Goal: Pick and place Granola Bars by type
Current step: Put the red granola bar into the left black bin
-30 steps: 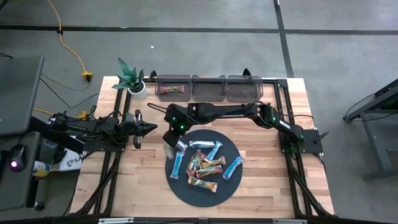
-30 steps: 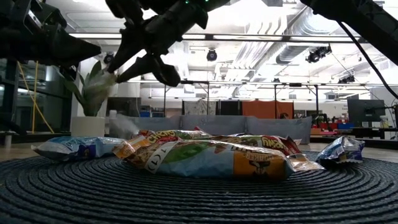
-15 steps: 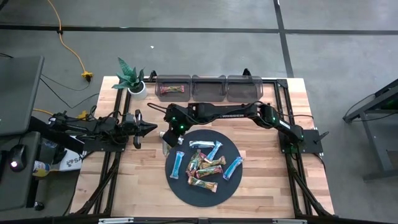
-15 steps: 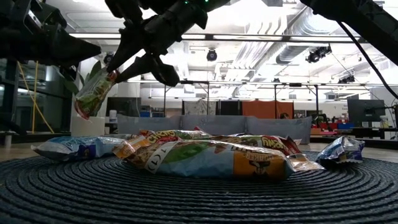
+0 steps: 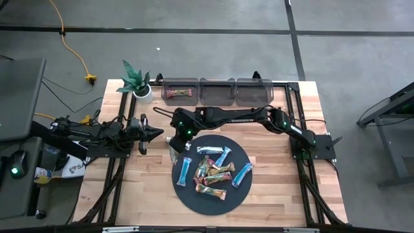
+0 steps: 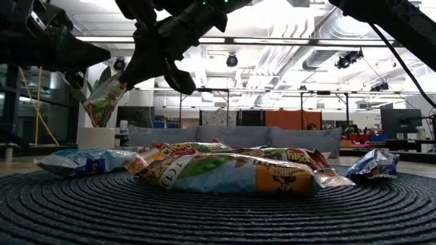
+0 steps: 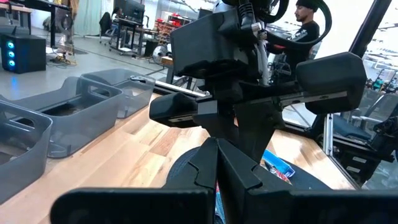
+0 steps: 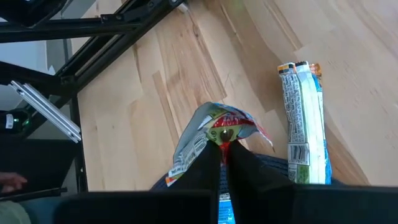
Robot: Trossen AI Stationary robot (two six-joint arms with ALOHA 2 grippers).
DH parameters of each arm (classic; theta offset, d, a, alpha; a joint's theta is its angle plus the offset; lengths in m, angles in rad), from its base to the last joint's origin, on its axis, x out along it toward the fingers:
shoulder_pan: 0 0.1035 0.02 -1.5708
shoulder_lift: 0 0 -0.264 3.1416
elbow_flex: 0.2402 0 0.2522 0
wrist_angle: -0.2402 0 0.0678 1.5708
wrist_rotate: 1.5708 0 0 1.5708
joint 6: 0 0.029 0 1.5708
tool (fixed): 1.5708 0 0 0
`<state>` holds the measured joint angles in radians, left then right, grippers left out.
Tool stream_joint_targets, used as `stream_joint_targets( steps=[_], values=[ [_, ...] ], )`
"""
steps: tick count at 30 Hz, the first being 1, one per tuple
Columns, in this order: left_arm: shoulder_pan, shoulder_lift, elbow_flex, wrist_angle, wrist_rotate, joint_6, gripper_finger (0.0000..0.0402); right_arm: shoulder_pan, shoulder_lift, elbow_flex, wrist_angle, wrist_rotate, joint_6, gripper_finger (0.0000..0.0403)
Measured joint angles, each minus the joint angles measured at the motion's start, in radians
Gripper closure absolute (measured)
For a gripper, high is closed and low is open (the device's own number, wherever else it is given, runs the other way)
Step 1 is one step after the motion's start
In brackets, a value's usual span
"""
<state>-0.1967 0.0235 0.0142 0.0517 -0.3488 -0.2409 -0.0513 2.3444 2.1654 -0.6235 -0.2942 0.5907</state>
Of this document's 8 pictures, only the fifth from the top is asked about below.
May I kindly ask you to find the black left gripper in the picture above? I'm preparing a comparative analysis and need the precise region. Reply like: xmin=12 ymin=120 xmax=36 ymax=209
xmin=129 ymin=113 xmax=165 ymax=155

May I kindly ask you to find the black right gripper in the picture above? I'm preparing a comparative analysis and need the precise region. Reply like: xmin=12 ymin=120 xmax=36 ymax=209
xmin=166 ymin=128 xmax=195 ymax=154

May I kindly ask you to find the white and blue snack bar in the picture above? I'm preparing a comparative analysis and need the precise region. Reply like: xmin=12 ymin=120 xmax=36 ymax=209
xmin=196 ymin=146 xmax=224 ymax=155

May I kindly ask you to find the green blue orange granola bar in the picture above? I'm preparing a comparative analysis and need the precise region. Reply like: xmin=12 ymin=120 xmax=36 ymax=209
xmin=195 ymin=183 xmax=228 ymax=201

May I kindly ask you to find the grey translucent plastic bin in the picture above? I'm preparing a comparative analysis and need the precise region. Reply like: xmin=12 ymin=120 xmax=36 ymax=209
xmin=235 ymin=77 xmax=275 ymax=108
xmin=199 ymin=77 xmax=237 ymax=107
xmin=160 ymin=77 xmax=199 ymax=107

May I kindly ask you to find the snake plant in white pot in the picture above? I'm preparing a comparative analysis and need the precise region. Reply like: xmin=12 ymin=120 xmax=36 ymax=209
xmin=116 ymin=59 xmax=155 ymax=105

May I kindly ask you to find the round dark woven placemat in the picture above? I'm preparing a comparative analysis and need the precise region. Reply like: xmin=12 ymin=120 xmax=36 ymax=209
xmin=171 ymin=134 xmax=254 ymax=217

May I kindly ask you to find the white printed box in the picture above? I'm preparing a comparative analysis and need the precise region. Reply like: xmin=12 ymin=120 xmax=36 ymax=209
xmin=61 ymin=155 xmax=87 ymax=179

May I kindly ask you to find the yellow and white bottle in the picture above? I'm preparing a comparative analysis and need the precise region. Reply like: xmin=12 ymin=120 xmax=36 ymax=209
xmin=33 ymin=166 xmax=54 ymax=185

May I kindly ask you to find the dark grey laptop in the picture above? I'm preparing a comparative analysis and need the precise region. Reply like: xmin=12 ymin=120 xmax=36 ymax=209
xmin=0 ymin=58 xmax=47 ymax=142

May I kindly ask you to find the black computer mouse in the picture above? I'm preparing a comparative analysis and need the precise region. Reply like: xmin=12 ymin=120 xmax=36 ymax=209
xmin=8 ymin=150 xmax=29 ymax=180

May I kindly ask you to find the grey desk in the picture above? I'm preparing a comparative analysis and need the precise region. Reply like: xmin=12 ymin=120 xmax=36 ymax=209
xmin=0 ymin=136 xmax=43 ymax=221

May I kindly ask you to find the black metal stand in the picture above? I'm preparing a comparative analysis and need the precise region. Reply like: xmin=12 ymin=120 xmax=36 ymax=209
xmin=356 ymin=80 xmax=414 ymax=189

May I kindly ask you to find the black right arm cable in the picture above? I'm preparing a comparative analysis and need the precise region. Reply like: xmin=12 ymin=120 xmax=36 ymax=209
xmin=152 ymin=105 xmax=178 ymax=120

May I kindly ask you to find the black floor cable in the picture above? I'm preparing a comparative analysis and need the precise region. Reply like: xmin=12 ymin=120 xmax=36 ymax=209
xmin=41 ymin=76 xmax=104 ymax=115

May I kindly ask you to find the yellow extension cable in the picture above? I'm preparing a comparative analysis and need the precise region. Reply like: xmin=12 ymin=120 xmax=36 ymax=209
xmin=48 ymin=0 xmax=98 ymax=86

